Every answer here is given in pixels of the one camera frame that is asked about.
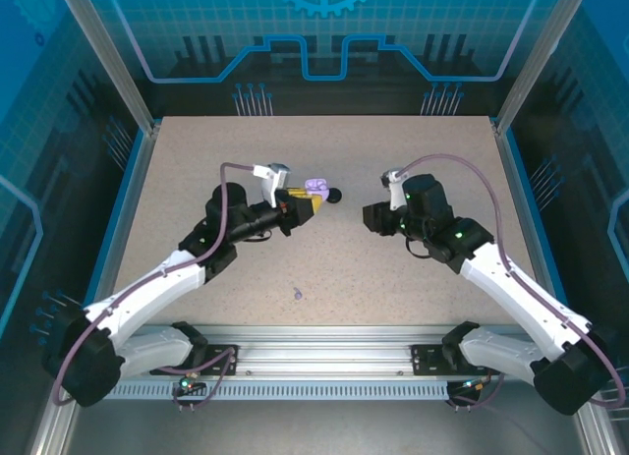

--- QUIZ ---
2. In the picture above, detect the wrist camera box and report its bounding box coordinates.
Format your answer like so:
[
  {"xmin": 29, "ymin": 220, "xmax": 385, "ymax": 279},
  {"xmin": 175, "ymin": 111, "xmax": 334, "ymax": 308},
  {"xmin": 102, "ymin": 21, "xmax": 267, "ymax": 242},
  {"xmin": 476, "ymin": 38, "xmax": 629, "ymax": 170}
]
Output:
[
  {"xmin": 379, "ymin": 168, "xmax": 408, "ymax": 212},
  {"xmin": 252, "ymin": 161, "xmax": 292, "ymax": 206}
]

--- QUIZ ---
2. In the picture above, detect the slotted grey cable duct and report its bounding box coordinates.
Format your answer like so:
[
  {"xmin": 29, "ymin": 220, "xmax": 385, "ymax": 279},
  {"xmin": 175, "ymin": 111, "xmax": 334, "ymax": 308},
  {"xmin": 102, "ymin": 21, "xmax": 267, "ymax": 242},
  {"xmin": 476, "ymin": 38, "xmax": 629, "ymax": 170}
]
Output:
[{"xmin": 105, "ymin": 381, "xmax": 451, "ymax": 402}]

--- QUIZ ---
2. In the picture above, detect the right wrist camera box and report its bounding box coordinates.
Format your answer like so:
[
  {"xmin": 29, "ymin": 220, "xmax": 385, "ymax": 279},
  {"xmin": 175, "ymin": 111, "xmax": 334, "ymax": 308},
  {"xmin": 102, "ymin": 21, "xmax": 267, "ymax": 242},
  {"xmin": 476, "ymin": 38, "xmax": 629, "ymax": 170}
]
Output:
[{"xmin": 379, "ymin": 168, "xmax": 408, "ymax": 212}]

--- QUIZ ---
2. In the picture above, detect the aluminium mounting rail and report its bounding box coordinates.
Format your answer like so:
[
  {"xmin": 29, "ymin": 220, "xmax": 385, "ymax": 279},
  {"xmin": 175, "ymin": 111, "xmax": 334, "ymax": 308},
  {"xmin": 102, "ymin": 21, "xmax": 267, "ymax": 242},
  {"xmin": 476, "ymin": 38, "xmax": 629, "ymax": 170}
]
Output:
[{"xmin": 63, "ymin": 324, "xmax": 589, "ymax": 383}]

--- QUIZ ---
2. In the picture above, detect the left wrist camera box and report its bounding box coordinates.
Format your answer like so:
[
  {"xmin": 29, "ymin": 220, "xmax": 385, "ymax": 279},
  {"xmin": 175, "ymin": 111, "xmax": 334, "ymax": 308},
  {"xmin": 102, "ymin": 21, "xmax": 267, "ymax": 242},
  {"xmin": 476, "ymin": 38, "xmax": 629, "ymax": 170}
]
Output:
[{"xmin": 252, "ymin": 161, "xmax": 292, "ymax": 206}]

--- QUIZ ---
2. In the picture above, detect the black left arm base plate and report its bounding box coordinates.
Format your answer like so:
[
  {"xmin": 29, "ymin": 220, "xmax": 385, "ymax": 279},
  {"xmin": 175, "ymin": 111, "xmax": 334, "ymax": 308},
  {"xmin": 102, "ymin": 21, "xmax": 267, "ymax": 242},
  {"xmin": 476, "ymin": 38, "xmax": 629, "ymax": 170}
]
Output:
[{"xmin": 149, "ymin": 344, "xmax": 241, "ymax": 376}]

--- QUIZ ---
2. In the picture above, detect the aluminium frame post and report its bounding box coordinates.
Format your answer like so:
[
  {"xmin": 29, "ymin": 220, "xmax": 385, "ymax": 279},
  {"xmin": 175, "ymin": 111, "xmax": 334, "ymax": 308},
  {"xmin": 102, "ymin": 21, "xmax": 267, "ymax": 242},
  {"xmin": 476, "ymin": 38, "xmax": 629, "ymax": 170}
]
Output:
[
  {"xmin": 52, "ymin": 0, "xmax": 162, "ymax": 136},
  {"xmin": 492, "ymin": 0, "xmax": 594, "ymax": 136}
]

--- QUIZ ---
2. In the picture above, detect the aluminium table side rail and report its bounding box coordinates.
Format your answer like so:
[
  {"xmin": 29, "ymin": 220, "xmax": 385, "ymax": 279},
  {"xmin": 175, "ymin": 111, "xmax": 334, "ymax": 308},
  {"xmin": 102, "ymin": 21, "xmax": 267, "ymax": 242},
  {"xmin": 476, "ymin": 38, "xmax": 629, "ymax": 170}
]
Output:
[
  {"xmin": 81, "ymin": 123, "xmax": 161, "ymax": 341},
  {"xmin": 493, "ymin": 125, "xmax": 566, "ymax": 328}
]

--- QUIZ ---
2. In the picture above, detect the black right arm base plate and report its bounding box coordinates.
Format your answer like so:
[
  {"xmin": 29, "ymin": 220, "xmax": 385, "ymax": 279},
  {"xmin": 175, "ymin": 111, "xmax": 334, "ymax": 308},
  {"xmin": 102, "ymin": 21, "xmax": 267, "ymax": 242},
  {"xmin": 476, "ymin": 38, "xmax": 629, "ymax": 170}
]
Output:
[{"xmin": 410, "ymin": 344, "xmax": 501, "ymax": 376}]

